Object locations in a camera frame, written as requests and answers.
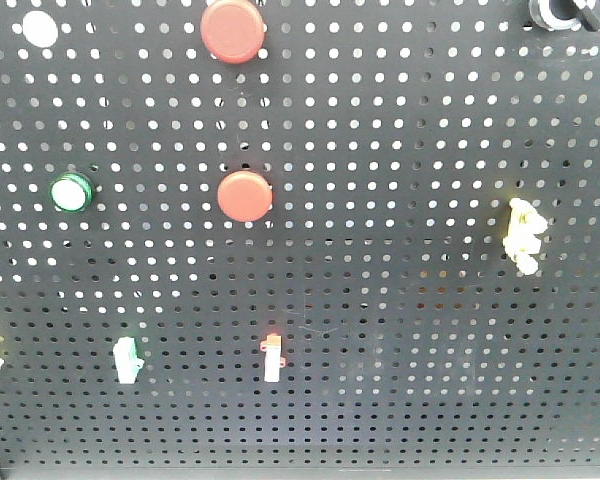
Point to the lower red push button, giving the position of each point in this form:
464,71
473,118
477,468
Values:
244,196

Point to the red push button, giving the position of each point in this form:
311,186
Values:
233,31
244,196

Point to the upper red push button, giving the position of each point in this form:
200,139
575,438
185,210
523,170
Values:
233,31

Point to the green illuminated push button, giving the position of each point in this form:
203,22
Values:
71,192

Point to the white round button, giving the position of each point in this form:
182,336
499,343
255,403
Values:
40,29

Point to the black perforated pegboard panel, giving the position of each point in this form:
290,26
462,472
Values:
393,135

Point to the white red rocker switch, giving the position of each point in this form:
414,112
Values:
274,362

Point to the white green rocker switch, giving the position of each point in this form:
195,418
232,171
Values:
127,362

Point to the yellow toggle switch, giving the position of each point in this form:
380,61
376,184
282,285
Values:
522,242

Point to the black rotary selector switch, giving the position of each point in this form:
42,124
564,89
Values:
560,15

